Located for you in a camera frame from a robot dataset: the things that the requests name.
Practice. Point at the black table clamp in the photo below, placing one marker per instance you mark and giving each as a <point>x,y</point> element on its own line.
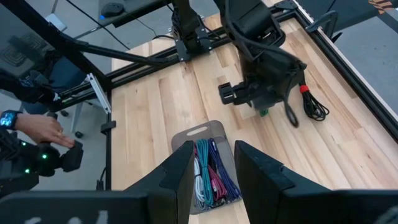
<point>333,25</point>

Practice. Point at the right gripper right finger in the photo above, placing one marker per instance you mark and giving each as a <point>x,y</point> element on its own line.
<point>261,186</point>

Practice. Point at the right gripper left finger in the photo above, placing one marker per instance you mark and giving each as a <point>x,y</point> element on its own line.
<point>174,193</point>

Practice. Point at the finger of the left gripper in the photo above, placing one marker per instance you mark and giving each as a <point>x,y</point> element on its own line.
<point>258,106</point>
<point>268,107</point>

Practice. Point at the white metal bracket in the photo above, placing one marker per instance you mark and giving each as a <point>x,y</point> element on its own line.
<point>99,93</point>

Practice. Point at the office chair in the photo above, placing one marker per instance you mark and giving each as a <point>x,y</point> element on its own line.
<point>68,77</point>

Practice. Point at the black computer mouse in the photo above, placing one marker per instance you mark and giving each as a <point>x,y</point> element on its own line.
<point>112,9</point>

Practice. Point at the translucent grey plastic bin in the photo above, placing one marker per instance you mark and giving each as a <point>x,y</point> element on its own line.
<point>199,126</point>

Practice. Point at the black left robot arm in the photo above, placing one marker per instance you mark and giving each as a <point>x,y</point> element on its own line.
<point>189,18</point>

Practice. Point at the black computer desk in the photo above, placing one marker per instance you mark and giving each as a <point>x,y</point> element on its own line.
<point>140,9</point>

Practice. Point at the black smartwatch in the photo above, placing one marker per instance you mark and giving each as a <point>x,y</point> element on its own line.
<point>7,119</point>

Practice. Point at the person's hand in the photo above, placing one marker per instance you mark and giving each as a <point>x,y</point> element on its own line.
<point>40,129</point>

